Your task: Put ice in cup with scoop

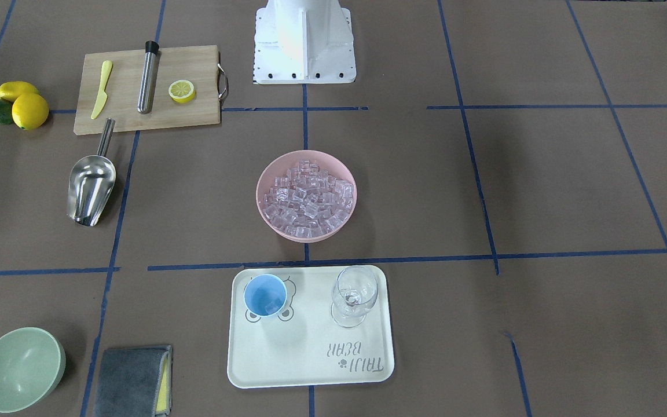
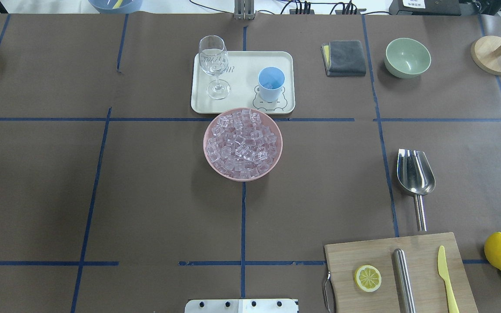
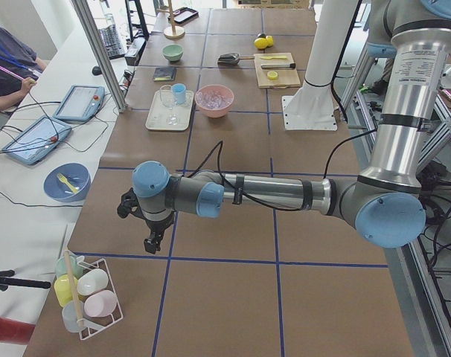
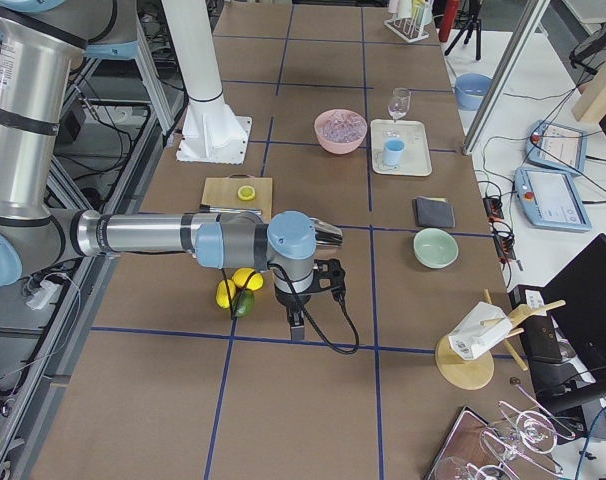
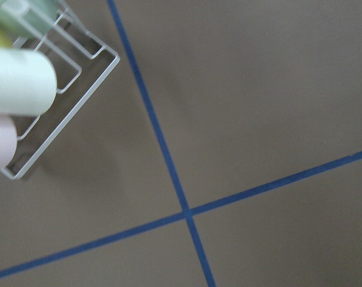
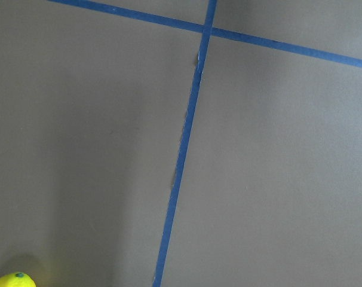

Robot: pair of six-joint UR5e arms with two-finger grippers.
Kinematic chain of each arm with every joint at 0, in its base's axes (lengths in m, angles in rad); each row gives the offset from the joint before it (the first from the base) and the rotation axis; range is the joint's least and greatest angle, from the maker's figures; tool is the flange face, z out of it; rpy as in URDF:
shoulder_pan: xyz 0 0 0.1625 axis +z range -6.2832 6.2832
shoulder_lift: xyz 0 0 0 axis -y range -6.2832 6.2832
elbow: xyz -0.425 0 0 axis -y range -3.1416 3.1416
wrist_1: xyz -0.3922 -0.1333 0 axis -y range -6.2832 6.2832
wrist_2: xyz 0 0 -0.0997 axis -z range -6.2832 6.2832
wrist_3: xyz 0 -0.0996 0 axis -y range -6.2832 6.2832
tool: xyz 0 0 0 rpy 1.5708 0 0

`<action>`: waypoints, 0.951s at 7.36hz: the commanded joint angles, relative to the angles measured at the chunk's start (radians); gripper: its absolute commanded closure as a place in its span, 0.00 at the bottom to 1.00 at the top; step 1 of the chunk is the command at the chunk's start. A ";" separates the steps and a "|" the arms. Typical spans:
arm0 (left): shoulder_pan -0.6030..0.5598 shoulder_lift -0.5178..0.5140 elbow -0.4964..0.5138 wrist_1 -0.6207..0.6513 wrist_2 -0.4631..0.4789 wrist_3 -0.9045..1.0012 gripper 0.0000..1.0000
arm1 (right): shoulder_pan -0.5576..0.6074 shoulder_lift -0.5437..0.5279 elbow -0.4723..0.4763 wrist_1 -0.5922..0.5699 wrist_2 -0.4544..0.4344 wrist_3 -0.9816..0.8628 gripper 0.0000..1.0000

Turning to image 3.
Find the clear ice cubes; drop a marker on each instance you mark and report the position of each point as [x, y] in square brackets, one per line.
[213, 99]

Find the blue bowl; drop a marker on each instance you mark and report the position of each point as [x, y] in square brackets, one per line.
[77, 174]

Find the green bowl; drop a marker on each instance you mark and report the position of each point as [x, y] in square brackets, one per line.
[172, 53]

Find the green plastic cup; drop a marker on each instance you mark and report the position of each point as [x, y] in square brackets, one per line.
[61, 269]

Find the half lemon slice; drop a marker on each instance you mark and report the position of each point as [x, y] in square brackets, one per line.
[272, 75]

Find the aluminium frame rack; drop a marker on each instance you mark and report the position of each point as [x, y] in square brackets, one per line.
[421, 270]

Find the clear plastic cup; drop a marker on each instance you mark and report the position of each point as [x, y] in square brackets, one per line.
[69, 316]

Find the clear wine glass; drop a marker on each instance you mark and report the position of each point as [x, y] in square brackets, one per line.
[168, 100]

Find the white plastic cup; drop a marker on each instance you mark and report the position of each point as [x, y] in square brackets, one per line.
[93, 281]

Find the teach pendant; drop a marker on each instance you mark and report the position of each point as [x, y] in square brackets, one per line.
[38, 140]
[80, 104]

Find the light blue cup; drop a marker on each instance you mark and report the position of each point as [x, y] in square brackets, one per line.
[179, 93]

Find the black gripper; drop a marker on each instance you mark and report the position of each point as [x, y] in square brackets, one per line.
[158, 226]

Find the yellow plastic cup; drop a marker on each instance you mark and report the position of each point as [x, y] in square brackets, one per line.
[62, 290]

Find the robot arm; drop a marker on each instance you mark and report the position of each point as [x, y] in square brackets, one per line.
[382, 202]

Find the teach pendant near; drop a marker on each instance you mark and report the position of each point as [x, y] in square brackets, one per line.
[38, 140]

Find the black keyboard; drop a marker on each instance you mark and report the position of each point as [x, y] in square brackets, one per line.
[112, 42]

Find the grey yellow cloth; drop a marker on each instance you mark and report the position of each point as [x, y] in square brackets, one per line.
[164, 74]

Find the wooden cutting board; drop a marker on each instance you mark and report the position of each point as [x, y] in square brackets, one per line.
[287, 78]

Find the red cylinder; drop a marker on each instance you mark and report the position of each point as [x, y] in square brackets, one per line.
[15, 332]

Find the white wire cup rack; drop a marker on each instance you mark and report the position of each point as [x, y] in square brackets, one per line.
[93, 326]

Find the cream bear tray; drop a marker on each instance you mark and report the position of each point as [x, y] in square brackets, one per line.
[161, 118]

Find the pink plastic cup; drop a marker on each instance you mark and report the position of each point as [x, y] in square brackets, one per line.
[101, 304]

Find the pink bowl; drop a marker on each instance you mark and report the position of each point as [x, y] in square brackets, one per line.
[220, 112]

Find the black computer mouse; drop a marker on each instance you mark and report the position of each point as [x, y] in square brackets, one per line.
[96, 70]

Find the teach pendant far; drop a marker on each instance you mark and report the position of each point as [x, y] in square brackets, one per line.
[80, 104]

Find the steel cylinder black cap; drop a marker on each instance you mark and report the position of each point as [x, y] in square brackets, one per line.
[282, 66]

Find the steel ice scoop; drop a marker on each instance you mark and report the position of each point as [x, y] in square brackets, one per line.
[232, 59]

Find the black tripod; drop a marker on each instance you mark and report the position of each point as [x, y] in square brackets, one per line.
[7, 279]

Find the yellow plastic fork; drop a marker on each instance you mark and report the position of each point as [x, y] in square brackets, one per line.
[63, 179]

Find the dark tray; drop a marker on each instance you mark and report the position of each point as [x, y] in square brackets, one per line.
[184, 15]

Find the seated person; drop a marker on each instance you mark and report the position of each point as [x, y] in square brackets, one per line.
[20, 68]

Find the wooden stand round base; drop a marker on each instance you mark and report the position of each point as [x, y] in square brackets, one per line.
[173, 31]

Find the yellow plastic knife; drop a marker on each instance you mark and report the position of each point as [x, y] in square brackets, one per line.
[273, 57]

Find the yellow lemon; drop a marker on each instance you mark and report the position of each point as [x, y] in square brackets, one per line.
[261, 43]

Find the aluminium frame post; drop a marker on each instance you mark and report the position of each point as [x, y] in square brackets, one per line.
[84, 14]

